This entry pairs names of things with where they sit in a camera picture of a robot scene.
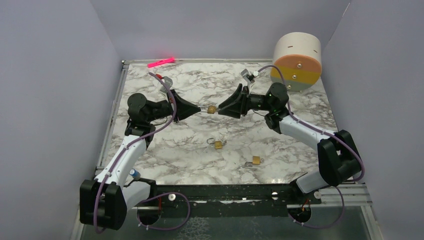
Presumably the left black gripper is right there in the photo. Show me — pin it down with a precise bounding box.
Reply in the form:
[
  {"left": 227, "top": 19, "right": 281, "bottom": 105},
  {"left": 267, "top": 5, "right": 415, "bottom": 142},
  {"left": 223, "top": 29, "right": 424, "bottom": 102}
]
[{"left": 145, "top": 88, "right": 201, "bottom": 123}]

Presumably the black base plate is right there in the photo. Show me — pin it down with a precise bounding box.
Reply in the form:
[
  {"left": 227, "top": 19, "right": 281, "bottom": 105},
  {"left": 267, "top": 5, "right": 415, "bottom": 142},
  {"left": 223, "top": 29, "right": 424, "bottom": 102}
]
[{"left": 133, "top": 183, "right": 322, "bottom": 218}]

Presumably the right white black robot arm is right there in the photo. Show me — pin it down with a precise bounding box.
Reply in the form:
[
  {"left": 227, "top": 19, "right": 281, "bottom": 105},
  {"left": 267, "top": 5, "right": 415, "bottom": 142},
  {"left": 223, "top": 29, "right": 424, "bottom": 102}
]
[{"left": 218, "top": 82, "right": 362, "bottom": 204}]

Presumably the purple cable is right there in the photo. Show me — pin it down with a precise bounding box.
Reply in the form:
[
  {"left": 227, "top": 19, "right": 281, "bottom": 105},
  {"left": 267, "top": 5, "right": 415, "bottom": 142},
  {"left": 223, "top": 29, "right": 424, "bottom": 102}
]
[
  {"left": 256, "top": 64, "right": 366, "bottom": 230},
  {"left": 93, "top": 72, "right": 191, "bottom": 235}
]

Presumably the blue capacitor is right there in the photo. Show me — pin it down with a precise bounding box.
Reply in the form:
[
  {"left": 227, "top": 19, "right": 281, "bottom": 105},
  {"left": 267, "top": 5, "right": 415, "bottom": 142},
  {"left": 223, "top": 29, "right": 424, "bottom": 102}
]
[{"left": 129, "top": 168, "right": 140, "bottom": 179}]

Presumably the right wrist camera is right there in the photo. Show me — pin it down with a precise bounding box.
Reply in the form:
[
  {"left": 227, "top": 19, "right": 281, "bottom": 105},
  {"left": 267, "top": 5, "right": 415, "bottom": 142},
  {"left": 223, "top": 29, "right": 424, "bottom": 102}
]
[{"left": 240, "top": 69, "right": 259, "bottom": 91}]

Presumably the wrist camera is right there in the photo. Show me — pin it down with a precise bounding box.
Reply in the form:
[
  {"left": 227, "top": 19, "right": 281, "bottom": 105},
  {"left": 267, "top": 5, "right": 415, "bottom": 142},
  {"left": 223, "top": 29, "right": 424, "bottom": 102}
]
[
  {"left": 240, "top": 69, "right": 259, "bottom": 91},
  {"left": 155, "top": 74, "right": 173, "bottom": 95}
]

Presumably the cream cylinder with coloured face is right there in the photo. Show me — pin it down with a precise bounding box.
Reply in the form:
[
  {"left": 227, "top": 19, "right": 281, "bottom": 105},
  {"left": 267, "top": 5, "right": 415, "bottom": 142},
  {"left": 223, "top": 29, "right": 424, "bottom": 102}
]
[{"left": 270, "top": 32, "right": 322, "bottom": 92}]

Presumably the pink marker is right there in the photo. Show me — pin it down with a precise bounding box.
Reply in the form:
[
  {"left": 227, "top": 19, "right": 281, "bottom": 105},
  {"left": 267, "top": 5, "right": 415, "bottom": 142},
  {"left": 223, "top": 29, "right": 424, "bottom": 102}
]
[{"left": 147, "top": 57, "right": 176, "bottom": 69}]

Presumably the brass padlock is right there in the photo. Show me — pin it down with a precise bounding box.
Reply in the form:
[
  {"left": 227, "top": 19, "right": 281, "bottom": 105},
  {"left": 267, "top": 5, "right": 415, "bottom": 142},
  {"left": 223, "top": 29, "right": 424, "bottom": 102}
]
[
  {"left": 245, "top": 156, "right": 264, "bottom": 167},
  {"left": 199, "top": 105, "right": 218, "bottom": 115},
  {"left": 206, "top": 137, "right": 227, "bottom": 150}
]

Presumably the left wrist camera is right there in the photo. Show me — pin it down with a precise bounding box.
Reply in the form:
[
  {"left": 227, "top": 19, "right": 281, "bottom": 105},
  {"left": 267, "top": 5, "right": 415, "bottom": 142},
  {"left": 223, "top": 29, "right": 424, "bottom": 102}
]
[{"left": 155, "top": 74, "right": 173, "bottom": 95}]

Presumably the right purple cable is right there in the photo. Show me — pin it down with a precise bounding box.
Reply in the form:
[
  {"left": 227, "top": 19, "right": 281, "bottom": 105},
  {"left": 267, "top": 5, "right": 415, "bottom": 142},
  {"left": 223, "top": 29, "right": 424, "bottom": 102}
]
[{"left": 256, "top": 64, "right": 366, "bottom": 230}]

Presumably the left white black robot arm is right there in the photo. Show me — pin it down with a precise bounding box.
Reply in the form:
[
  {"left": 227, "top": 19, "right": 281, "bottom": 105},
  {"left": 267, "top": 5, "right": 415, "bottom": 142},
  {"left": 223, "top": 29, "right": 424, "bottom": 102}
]
[{"left": 79, "top": 89, "right": 201, "bottom": 230}]

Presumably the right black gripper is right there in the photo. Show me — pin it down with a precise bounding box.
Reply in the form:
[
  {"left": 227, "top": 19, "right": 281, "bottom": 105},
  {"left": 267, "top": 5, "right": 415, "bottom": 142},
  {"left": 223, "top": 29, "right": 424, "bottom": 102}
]
[{"left": 218, "top": 83, "right": 274, "bottom": 119}]

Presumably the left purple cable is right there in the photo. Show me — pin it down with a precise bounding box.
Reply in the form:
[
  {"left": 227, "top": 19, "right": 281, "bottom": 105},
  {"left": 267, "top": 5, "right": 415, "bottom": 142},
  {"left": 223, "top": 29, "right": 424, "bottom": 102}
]
[{"left": 93, "top": 72, "right": 191, "bottom": 235}]

